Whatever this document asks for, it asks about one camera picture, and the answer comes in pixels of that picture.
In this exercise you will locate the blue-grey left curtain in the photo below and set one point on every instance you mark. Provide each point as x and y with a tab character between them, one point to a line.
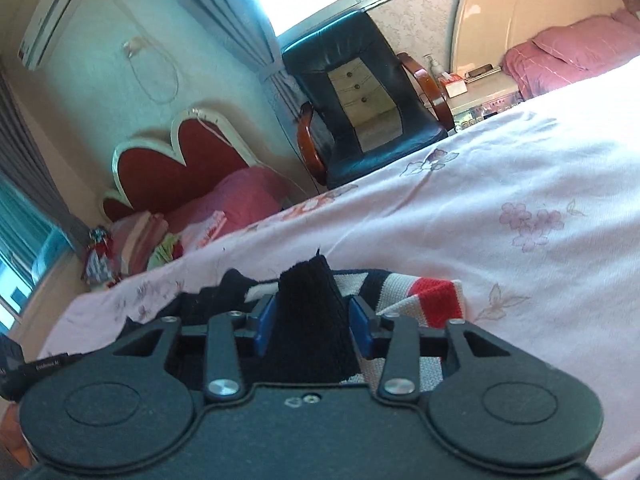
245	31

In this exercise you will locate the red heart-shaped headboard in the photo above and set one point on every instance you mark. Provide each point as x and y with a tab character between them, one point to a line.
161	175

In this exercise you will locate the cream arched headboard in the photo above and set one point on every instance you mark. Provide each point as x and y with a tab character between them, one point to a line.
485	29

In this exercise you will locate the striped knit sweater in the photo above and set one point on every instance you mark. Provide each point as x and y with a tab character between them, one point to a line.
311	341

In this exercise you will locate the black leather armchair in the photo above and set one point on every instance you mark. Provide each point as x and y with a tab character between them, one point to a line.
366	105

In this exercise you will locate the white bedside table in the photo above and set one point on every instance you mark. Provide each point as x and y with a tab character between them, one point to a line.
481	94

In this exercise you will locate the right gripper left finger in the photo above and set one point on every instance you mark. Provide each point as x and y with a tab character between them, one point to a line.
231	337

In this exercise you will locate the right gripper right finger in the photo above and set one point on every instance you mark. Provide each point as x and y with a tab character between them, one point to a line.
396	340

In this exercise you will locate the white air conditioner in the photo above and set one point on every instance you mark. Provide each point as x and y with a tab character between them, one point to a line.
44	28

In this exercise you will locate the magenta pillow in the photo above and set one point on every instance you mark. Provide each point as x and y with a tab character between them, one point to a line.
246	196

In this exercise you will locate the grey window curtain far left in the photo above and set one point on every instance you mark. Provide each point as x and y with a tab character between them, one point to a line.
24	166

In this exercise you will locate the pink floral bed quilt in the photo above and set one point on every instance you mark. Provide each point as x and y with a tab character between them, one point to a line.
532	218

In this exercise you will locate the striped folded clothes pile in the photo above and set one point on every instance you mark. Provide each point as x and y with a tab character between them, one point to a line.
123	249

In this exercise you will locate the pink pillow on far bed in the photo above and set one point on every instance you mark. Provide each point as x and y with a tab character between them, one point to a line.
562	55

